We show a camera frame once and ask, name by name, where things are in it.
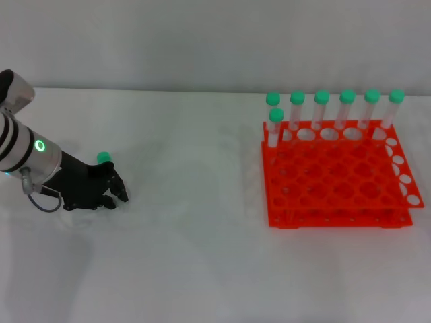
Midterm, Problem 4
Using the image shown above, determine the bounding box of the grey left wrist cable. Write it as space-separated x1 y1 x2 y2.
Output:
19 167 65 213

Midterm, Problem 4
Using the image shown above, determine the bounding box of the orange plastic test tube rack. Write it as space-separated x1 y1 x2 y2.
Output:
261 119 425 230

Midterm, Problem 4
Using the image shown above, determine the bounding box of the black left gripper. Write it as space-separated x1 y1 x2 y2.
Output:
42 152 130 211

